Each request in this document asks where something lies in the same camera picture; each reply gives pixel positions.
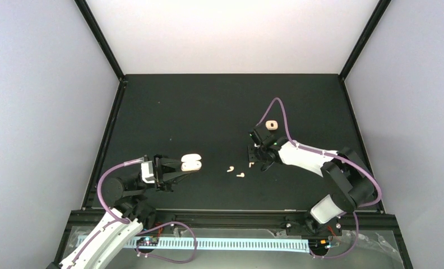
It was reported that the light blue slotted cable duct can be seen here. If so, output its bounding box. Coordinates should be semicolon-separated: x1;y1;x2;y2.
123;236;310;253

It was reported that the black frame post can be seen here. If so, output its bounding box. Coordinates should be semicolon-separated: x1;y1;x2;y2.
74;0;125;81
338;0;391;81

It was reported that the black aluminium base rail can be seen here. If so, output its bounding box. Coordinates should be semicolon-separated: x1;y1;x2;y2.
54;209;413;268

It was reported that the small beige square case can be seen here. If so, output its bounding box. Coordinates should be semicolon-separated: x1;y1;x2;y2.
265;120;279;131

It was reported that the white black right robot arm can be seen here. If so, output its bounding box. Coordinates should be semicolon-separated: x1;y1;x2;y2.
248;132;376;235

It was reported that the black left frame post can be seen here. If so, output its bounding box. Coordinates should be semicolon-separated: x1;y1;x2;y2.
74;0;125;81

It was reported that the small green circuit board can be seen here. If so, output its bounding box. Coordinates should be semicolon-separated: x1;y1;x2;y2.
136;236;159;249

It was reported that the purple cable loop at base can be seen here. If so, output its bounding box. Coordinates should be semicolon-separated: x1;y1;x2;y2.
135;221;198;265

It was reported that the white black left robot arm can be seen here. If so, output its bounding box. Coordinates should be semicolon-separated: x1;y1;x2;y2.
47;154;202;268

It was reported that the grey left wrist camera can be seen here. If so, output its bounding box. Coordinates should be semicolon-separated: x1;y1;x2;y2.
141;161;156;184

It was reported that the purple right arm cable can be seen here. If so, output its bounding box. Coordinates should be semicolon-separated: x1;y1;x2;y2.
256;98;383;259

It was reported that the black right frame post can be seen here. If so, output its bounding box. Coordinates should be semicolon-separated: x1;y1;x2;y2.
338;0;391;81

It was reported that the beige earbud charging case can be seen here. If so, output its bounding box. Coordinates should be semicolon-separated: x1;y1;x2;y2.
181;154;202;171

